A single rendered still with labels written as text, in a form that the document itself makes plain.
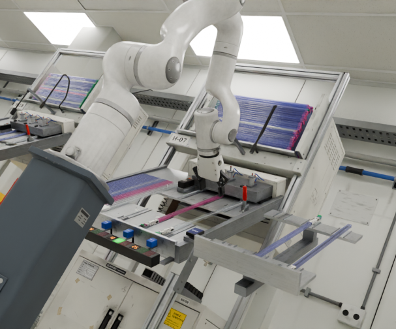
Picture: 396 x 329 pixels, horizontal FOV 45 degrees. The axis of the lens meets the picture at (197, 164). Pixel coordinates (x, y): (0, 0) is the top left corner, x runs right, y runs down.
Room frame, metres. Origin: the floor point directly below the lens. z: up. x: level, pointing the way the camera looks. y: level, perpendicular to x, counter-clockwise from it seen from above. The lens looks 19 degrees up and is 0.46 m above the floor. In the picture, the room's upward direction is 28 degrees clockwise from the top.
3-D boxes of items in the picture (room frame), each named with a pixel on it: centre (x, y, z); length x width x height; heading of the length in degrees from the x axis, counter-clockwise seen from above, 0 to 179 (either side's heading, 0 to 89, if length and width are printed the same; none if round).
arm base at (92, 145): (1.21, 0.26, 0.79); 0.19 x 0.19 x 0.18
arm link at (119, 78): (1.23, 0.29, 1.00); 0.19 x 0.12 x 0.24; 56
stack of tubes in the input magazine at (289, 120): (2.13, -0.17, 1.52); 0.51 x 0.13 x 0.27; 52
